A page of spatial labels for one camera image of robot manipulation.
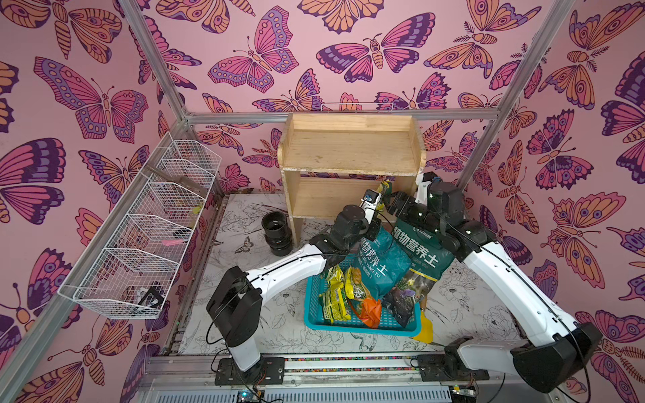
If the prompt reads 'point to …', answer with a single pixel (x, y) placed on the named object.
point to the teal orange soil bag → (382, 263)
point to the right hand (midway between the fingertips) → (386, 202)
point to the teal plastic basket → (357, 326)
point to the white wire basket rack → (131, 271)
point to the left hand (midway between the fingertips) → (382, 210)
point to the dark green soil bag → (429, 261)
